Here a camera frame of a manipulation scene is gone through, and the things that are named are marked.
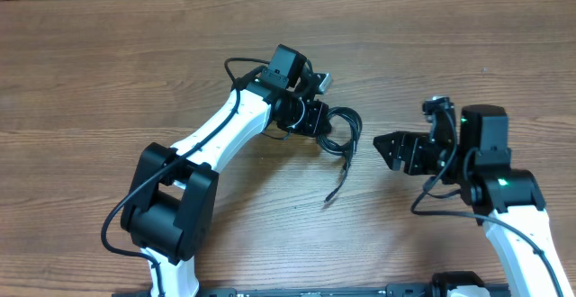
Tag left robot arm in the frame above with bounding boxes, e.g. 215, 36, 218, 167
121, 45, 332, 296

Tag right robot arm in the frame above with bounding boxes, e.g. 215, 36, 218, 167
373, 98, 573, 296

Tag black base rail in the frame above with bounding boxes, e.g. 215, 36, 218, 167
112, 283, 512, 297

